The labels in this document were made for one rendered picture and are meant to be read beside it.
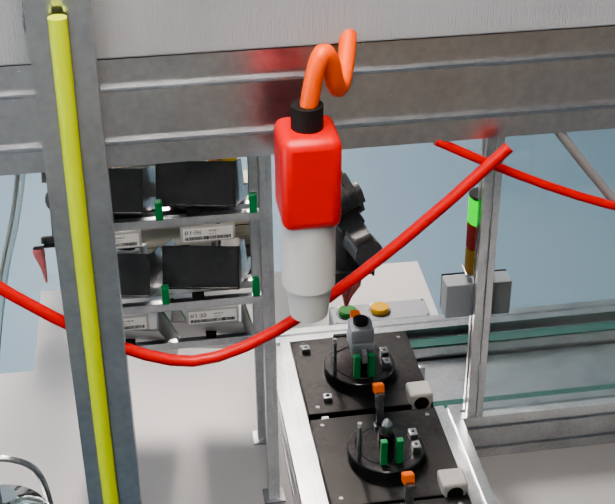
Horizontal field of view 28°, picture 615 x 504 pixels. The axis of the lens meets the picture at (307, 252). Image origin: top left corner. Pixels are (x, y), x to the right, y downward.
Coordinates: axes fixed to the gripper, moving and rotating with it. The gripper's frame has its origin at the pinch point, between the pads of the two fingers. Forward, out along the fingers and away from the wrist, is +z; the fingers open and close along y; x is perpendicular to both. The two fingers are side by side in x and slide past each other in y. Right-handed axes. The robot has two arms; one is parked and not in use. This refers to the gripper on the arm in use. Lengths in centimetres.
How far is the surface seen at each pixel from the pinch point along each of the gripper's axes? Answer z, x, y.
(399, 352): 8.2, -7.8, 9.8
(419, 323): 9.8, 3.5, 16.8
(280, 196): -99, -124, -32
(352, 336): -2.1, -14.6, -1.6
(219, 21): -110, -116, -35
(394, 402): 7.8, -23.4, 5.2
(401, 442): 0.5, -42.8, 1.7
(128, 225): -41, -32, -42
